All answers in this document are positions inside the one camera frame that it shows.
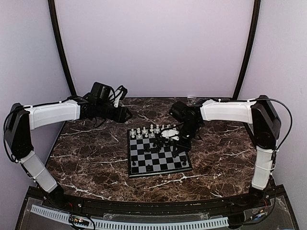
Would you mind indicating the pile of black chess pieces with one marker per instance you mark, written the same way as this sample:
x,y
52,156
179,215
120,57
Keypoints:
x,y
156,145

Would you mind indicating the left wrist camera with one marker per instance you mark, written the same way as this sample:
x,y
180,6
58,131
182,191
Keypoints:
x,y
101,93

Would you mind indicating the white slotted cable duct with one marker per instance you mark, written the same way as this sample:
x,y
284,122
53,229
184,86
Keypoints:
x,y
132,222

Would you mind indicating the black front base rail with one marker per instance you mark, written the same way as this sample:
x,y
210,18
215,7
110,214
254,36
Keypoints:
x,y
278,204

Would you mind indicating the right black frame post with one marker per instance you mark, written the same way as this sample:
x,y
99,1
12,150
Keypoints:
x,y
248,50

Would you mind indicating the black white chessboard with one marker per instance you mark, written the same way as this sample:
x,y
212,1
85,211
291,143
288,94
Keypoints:
x,y
161,163

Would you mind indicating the black frame post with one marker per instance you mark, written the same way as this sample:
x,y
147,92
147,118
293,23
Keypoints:
x,y
60,47
248,50

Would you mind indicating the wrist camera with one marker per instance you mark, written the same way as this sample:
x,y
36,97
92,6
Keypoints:
x,y
101,93
177,110

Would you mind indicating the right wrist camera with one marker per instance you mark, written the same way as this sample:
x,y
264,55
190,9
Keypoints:
x,y
177,110

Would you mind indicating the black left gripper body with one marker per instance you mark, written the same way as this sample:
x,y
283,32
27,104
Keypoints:
x,y
102,112

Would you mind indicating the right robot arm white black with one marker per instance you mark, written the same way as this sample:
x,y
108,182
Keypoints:
x,y
264,126

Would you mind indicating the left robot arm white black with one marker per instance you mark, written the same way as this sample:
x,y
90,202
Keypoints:
x,y
30,126

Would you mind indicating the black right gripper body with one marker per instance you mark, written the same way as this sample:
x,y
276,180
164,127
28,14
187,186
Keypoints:
x,y
191,130

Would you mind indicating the white chess piece corner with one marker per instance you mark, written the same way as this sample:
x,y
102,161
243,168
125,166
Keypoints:
x,y
132,132

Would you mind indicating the left black frame post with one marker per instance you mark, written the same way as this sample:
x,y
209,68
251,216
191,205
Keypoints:
x,y
60,47

